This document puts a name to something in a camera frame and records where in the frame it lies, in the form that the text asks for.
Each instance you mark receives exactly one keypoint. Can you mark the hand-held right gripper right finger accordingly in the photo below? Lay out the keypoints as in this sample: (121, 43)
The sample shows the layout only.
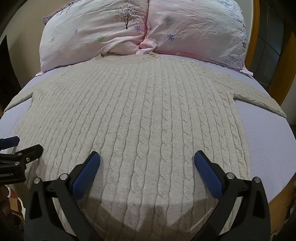
(208, 171)

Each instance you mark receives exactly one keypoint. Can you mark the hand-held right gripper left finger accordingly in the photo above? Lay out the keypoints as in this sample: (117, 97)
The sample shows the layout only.
(86, 171)

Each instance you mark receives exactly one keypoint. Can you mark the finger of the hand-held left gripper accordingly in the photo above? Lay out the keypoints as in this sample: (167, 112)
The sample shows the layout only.
(10, 140)
(30, 152)

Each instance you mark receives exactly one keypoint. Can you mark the pink tree-print pillow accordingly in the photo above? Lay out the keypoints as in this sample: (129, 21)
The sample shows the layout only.
(92, 34)

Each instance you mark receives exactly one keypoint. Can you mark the pink floral pillow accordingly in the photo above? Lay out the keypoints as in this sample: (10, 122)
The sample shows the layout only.
(196, 32)

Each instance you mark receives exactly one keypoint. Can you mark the wooden bed frame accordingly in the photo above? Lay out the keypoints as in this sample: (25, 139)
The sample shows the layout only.
(277, 74)

